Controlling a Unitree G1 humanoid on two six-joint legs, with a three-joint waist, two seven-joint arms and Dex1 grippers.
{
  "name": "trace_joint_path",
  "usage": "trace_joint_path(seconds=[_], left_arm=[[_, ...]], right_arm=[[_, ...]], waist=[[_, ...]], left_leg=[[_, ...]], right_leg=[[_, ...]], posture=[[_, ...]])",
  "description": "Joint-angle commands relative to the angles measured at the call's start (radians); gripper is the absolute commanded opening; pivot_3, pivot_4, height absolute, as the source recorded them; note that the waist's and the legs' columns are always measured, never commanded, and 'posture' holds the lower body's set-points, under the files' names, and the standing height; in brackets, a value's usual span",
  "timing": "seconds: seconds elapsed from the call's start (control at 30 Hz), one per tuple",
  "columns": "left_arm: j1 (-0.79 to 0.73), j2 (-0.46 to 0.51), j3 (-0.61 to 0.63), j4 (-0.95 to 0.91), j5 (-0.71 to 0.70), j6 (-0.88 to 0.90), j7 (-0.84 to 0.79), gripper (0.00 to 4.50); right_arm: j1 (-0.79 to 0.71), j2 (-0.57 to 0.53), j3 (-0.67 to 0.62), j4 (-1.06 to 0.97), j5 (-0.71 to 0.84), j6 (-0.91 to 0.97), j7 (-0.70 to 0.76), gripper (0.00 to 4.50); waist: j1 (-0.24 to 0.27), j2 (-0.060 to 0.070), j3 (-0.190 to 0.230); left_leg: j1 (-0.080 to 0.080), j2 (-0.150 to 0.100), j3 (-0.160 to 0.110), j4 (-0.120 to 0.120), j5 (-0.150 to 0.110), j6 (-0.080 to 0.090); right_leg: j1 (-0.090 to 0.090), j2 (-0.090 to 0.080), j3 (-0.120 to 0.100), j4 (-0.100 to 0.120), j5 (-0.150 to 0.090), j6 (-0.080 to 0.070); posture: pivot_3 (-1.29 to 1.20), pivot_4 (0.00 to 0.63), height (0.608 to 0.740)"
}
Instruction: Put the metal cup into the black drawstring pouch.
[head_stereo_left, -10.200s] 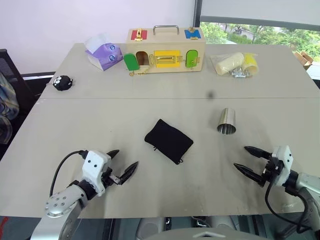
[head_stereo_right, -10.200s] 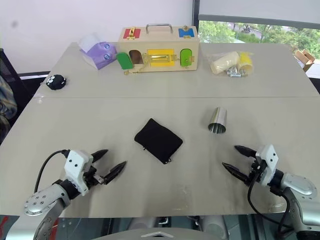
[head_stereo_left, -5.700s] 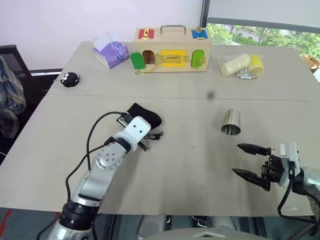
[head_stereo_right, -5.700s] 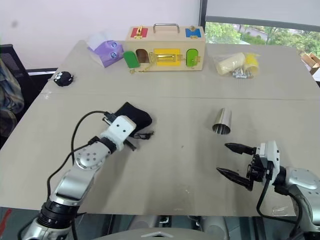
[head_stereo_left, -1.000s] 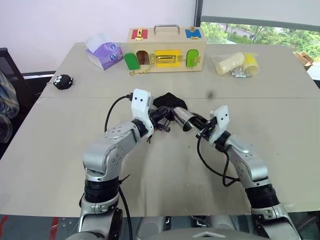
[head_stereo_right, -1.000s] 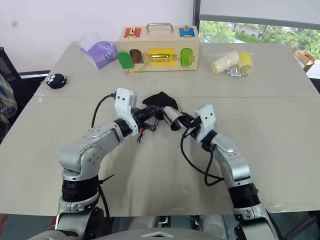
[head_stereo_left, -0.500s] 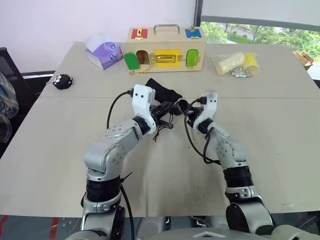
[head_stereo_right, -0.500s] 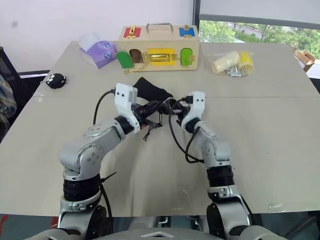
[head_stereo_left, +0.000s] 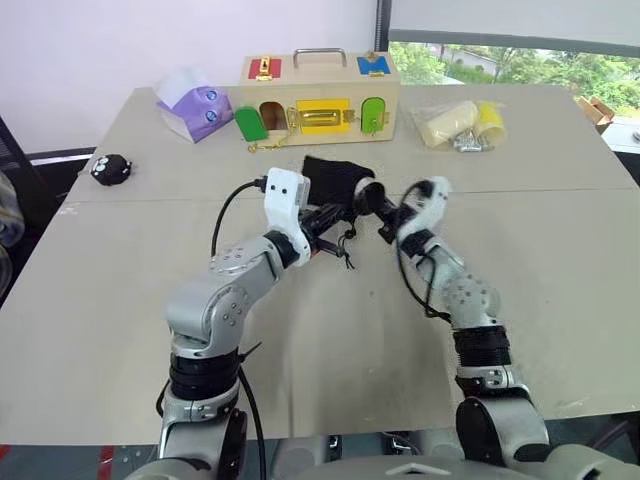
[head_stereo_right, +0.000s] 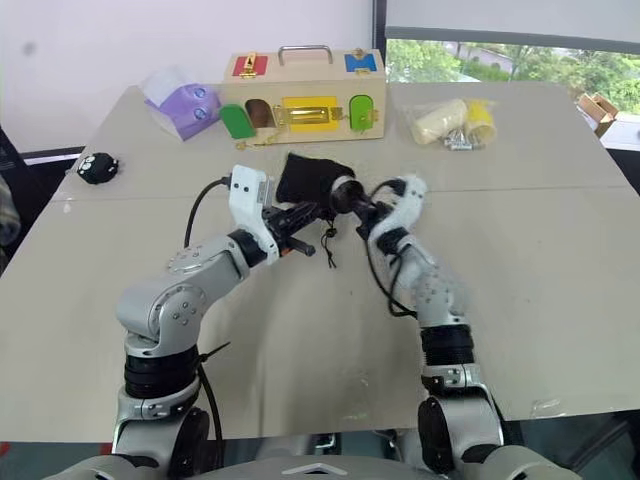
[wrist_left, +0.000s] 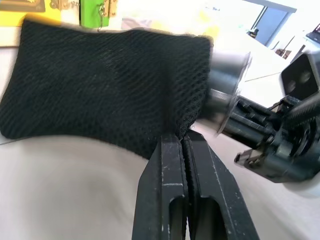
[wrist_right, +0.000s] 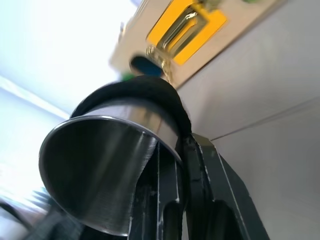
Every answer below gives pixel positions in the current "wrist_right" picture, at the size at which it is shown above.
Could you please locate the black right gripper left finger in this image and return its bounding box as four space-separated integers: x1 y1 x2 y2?
128 131 188 240

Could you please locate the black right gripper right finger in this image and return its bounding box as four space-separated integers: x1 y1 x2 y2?
181 132 271 240

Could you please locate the metal cup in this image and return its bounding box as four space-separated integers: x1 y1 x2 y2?
38 98 185 237

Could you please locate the green small object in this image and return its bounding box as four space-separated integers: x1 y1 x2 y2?
121 71 136 82

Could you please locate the blue oval object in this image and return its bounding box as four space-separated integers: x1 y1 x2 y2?
130 55 162 77

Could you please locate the beige board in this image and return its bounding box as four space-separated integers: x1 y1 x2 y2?
108 0 283 90

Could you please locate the yellow rectangular plate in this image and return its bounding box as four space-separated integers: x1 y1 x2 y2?
145 0 229 67

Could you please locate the gold metal clasp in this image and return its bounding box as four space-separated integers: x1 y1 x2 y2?
145 0 216 83

